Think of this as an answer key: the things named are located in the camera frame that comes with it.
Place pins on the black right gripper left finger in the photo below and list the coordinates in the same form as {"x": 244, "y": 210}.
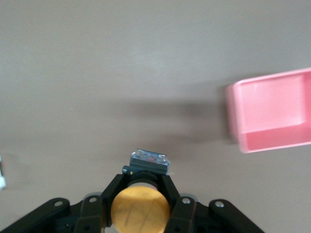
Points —
{"x": 92, "y": 213}

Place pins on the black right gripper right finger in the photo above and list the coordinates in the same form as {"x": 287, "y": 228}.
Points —
{"x": 189, "y": 216}

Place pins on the yellow push button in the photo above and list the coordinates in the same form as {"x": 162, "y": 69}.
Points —
{"x": 139, "y": 208}

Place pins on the white circuit breaker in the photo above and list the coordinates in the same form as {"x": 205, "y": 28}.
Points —
{"x": 2, "y": 179}

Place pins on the pink plastic box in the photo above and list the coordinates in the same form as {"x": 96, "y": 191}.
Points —
{"x": 272, "y": 111}

